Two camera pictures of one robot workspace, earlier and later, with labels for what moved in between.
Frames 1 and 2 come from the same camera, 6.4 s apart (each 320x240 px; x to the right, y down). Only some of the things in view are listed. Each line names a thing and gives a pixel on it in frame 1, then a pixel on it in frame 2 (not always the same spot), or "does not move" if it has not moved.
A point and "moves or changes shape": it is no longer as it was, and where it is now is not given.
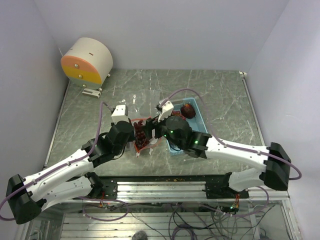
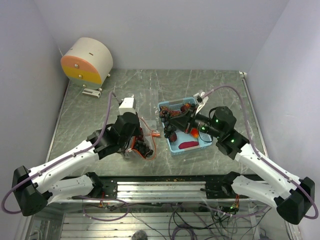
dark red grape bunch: (141, 140) moves or changes shape
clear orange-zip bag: (152, 140) moves or changes shape
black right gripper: (153, 123) -> (185, 121)
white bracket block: (92, 92) does not move
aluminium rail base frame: (169, 207) does not move
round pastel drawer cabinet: (87, 63) does not move
